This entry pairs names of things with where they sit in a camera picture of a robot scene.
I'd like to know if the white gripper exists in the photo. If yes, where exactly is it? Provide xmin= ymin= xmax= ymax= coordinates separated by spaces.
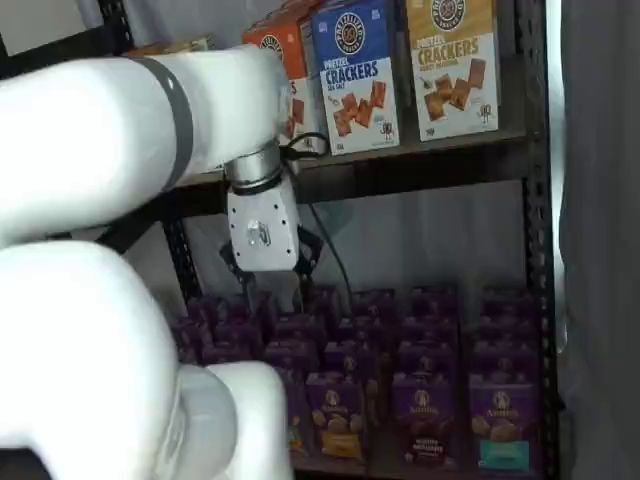
xmin=218 ymin=177 xmax=324 ymax=314

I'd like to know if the purple Annie's box brown patch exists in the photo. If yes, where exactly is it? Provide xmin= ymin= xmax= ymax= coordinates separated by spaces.
xmin=391 ymin=372 xmax=462 ymax=467

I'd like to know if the purple Annie's box green label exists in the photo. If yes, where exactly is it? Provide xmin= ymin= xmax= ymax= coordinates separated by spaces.
xmin=285 ymin=379 xmax=309 ymax=457

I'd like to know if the purple Annie's box yellow label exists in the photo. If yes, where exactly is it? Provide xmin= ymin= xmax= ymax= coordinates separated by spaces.
xmin=304 ymin=372 xmax=370 ymax=464

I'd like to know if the blue sea salt crackers box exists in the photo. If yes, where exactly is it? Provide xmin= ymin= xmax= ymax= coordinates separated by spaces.
xmin=298 ymin=0 xmax=401 ymax=157

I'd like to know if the orange cheddar pretzel crackers box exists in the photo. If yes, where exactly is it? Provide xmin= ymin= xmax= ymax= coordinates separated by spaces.
xmin=277 ymin=0 xmax=326 ymax=26
xmin=242 ymin=19 xmax=311 ymax=144

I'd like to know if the gold honey mustard crackers box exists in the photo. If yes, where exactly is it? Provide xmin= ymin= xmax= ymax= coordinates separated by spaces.
xmin=402 ymin=0 xmax=501 ymax=143

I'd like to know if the purple Annie's box teal label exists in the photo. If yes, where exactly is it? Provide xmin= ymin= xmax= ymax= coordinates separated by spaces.
xmin=468 ymin=382 xmax=540 ymax=475

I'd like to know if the black metal shelving rack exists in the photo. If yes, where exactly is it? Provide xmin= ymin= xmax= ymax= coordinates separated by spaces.
xmin=94 ymin=0 xmax=561 ymax=480

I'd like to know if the grey curtain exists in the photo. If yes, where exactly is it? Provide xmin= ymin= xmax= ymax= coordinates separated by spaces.
xmin=547 ymin=0 xmax=640 ymax=480

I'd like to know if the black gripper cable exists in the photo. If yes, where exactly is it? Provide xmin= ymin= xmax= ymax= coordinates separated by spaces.
xmin=282 ymin=131 xmax=354 ymax=301

